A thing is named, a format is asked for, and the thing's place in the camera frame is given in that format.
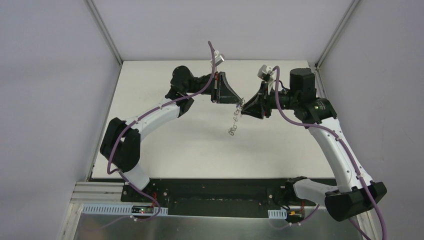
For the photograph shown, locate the round metal keyring disc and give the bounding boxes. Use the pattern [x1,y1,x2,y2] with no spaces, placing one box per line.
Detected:
[228,98,246,136]

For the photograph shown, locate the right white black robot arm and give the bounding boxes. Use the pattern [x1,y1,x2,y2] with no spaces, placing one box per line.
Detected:
[241,65,387,222]

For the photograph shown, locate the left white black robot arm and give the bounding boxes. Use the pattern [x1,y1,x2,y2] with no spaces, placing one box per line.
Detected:
[99,65,242,203]

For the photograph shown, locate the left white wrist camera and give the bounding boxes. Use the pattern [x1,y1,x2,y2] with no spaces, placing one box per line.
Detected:
[210,50,225,69]

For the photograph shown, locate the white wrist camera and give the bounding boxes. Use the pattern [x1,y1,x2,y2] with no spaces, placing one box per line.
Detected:
[257,64,276,82]
[210,50,225,69]

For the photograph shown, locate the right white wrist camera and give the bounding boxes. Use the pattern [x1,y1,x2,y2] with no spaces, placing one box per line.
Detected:
[257,64,276,82]

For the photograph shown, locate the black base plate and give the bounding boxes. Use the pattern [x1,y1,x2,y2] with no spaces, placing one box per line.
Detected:
[120,178,332,219]

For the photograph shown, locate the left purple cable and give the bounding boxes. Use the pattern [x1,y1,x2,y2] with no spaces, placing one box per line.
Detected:
[105,40,218,222]

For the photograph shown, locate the purple cable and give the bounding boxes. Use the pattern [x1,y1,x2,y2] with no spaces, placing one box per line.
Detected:
[272,65,388,240]
[105,40,218,222]

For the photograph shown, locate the right white cable duct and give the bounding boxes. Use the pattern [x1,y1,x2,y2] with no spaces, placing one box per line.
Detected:
[267,208,288,220]

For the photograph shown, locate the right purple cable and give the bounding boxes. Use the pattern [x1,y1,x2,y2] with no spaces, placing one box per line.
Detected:
[272,65,388,240]

